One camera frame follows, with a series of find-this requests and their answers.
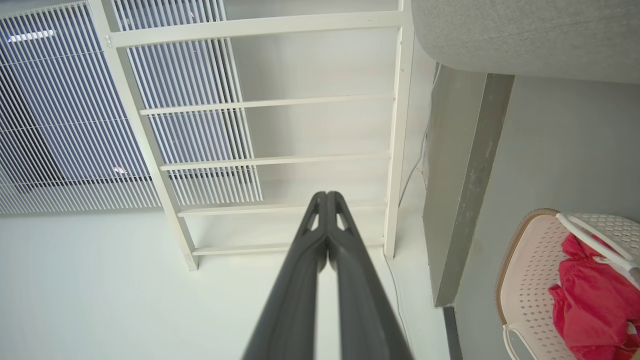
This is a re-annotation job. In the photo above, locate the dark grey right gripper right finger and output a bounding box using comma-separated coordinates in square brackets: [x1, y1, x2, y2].
[327, 191, 414, 360]

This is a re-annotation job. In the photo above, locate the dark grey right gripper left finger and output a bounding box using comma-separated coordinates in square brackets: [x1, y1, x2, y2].
[242, 191, 329, 360]

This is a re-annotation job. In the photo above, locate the pink perforated laundry basket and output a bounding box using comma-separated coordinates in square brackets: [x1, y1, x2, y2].
[495, 208, 640, 360]

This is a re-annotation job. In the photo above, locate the red garment with logo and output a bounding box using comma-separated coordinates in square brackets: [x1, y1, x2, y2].
[547, 232, 640, 360]

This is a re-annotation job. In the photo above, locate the white metal shelf rack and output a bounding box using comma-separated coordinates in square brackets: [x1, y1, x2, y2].
[87, 0, 416, 272]

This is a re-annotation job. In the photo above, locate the grey fabric sofa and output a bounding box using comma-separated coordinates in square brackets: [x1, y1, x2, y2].
[410, 0, 640, 85]

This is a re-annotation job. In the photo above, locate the thin white wall cable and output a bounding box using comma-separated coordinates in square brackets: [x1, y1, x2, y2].
[382, 62, 442, 351]

